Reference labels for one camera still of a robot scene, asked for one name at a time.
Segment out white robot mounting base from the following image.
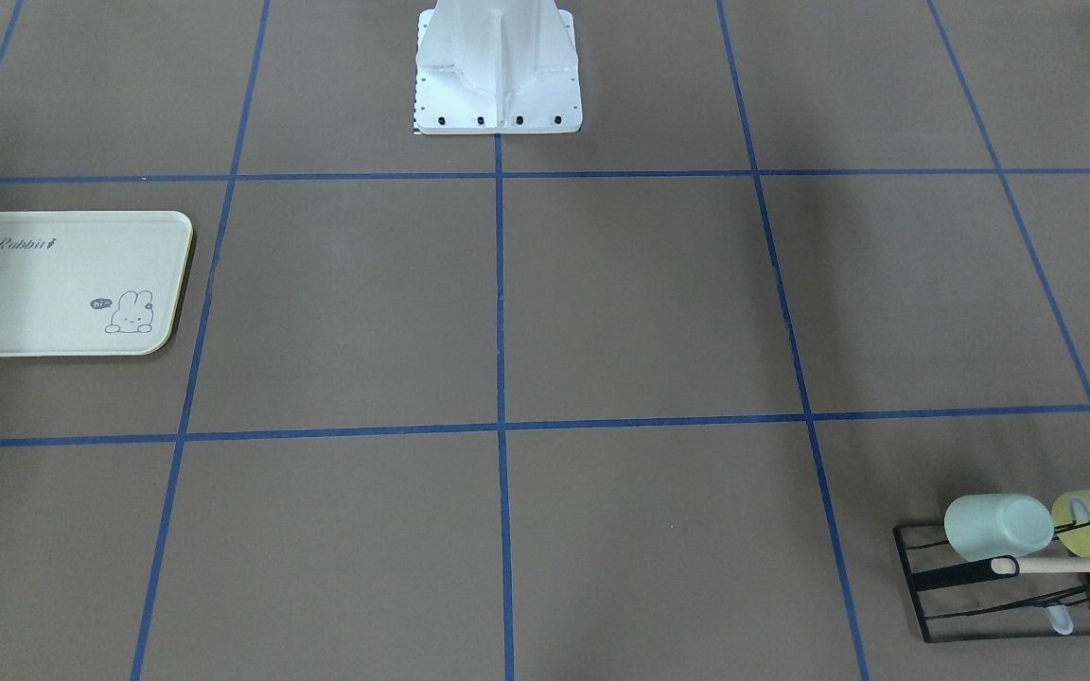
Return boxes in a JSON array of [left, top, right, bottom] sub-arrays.
[[413, 1, 584, 135]]

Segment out cream rabbit print tray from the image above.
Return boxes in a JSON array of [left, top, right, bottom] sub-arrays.
[[0, 211, 194, 358]]

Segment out black wire cup rack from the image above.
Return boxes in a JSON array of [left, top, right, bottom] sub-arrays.
[[892, 523, 1090, 645]]

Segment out light green plastic cup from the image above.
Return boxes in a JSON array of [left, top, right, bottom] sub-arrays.
[[943, 492, 1055, 562]]

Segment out wooden rack handle rod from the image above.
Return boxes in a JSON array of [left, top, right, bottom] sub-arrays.
[[983, 556, 1090, 576]]

